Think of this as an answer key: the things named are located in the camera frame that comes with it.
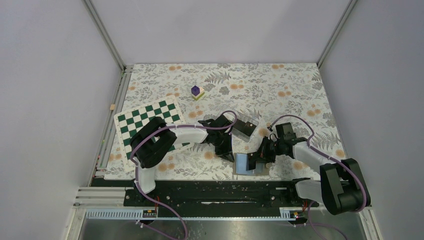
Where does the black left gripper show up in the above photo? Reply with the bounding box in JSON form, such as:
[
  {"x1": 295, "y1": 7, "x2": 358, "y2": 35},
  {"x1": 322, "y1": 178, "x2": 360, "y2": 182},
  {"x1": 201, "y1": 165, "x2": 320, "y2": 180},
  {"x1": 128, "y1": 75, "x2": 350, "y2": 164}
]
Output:
[{"x1": 212, "y1": 133, "x2": 234, "y2": 163}]

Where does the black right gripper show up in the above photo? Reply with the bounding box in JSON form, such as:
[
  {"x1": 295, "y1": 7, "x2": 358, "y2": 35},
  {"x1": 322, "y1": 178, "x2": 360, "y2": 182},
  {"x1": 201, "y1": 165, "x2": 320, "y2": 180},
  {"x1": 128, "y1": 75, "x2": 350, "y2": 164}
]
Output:
[{"x1": 250, "y1": 136, "x2": 284, "y2": 164}]

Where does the grey card holder wallet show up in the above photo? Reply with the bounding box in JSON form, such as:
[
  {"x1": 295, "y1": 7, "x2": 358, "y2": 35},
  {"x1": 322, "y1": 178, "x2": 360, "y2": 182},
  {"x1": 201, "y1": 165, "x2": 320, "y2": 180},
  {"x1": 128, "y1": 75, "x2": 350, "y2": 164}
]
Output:
[{"x1": 233, "y1": 153, "x2": 270, "y2": 176}]

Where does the clear acrylic card tray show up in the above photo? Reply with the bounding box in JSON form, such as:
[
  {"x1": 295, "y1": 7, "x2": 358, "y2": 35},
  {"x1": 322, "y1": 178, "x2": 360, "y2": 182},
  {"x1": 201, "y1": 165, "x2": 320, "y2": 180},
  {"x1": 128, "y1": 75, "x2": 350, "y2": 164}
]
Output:
[{"x1": 231, "y1": 111, "x2": 259, "y2": 143}]

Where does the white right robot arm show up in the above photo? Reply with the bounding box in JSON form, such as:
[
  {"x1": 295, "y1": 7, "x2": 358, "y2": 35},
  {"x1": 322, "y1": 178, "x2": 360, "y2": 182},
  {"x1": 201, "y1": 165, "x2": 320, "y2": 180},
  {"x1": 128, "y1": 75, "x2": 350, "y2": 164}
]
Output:
[{"x1": 245, "y1": 122, "x2": 371, "y2": 215}]

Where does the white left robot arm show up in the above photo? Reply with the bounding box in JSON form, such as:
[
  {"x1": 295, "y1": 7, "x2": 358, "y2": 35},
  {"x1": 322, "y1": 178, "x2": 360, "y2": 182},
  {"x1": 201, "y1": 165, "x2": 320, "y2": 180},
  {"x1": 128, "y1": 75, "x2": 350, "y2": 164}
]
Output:
[{"x1": 129, "y1": 110, "x2": 238, "y2": 206}]

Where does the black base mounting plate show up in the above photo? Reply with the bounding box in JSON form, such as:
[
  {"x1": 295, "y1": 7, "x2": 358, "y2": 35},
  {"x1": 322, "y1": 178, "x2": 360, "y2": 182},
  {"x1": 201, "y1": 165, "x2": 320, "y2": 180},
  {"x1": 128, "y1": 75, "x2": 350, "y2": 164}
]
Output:
[{"x1": 123, "y1": 179, "x2": 320, "y2": 219}]

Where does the floral table cloth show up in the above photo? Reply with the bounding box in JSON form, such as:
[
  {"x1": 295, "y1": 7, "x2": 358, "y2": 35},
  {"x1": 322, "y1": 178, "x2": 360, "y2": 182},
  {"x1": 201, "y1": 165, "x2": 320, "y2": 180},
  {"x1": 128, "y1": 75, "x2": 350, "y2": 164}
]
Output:
[{"x1": 104, "y1": 63, "x2": 349, "y2": 181}]

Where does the purple yellow cube stack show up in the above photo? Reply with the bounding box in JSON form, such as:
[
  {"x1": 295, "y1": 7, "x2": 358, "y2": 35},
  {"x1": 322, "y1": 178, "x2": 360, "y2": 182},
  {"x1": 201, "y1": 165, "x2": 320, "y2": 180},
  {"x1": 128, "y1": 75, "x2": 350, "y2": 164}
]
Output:
[{"x1": 190, "y1": 85, "x2": 205, "y2": 101}]

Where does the green white chessboard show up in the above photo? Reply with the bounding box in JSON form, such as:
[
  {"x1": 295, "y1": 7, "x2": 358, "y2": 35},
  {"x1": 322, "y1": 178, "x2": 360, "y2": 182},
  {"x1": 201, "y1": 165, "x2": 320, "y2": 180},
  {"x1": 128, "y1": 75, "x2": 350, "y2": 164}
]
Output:
[{"x1": 113, "y1": 95, "x2": 186, "y2": 171}]

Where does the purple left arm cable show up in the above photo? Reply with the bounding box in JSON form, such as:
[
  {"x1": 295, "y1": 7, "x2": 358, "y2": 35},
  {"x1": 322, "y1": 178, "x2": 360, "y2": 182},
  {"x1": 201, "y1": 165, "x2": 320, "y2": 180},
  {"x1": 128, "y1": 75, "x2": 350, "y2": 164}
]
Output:
[{"x1": 129, "y1": 110, "x2": 239, "y2": 240}]

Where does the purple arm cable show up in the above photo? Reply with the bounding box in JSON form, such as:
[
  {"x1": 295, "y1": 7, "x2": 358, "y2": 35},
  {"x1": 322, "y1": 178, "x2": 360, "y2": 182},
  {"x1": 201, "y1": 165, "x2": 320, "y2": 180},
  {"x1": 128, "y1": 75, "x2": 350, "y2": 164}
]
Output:
[
  {"x1": 129, "y1": 110, "x2": 239, "y2": 240},
  {"x1": 266, "y1": 114, "x2": 369, "y2": 240}
]

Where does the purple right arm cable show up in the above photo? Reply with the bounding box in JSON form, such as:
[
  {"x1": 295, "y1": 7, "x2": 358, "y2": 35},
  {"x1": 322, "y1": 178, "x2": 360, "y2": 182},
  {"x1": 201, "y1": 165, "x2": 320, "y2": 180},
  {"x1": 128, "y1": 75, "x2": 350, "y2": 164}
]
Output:
[{"x1": 266, "y1": 114, "x2": 369, "y2": 240}]

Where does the grey slotted cable duct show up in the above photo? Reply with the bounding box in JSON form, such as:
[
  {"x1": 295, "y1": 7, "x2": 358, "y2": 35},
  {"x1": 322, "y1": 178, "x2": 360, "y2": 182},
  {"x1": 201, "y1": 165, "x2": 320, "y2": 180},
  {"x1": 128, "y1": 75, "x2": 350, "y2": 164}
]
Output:
[{"x1": 85, "y1": 205, "x2": 308, "y2": 221}]

